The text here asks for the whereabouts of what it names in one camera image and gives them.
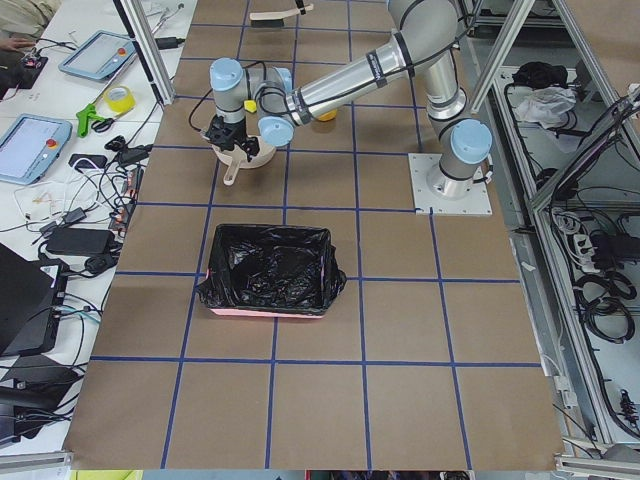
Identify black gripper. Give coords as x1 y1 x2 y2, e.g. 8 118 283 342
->
205 115 259 162

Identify beige dustpan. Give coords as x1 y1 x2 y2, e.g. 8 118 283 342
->
212 136 276 186

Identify white hand brush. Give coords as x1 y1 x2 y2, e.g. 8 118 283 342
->
249 1 314 28

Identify yellow sponge piece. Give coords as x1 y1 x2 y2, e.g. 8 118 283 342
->
244 100 257 113

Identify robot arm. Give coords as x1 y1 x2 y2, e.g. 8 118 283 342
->
201 0 492 199

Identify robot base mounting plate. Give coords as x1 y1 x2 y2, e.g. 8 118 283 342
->
408 153 492 217

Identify pink bin with black bag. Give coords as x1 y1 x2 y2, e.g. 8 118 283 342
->
196 224 346 318

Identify yellow tape roll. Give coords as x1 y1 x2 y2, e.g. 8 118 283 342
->
103 86 136 114

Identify black scissors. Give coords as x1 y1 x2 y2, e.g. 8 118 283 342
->
90 116 116 133

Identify upper teach pendant tablet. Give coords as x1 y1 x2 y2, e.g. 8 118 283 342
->
58 30 135 81

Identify teach pendant tablet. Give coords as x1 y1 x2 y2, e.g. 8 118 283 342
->
0 114 72 185
58 30 135 81

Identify black power adapter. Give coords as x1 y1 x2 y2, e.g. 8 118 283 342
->
46 228 115 256

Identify lower teach pendant tablet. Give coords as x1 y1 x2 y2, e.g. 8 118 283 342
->
0 114 72 185

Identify black laptop computer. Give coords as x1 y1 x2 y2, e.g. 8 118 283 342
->
1 246 69 357

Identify white crumpled cloth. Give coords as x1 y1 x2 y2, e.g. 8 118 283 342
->
514 86 576 129

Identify green handled tool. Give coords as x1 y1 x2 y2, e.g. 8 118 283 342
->
76 100 100 138

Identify aluminium frame post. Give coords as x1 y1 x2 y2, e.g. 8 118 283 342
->
113 0 175 106

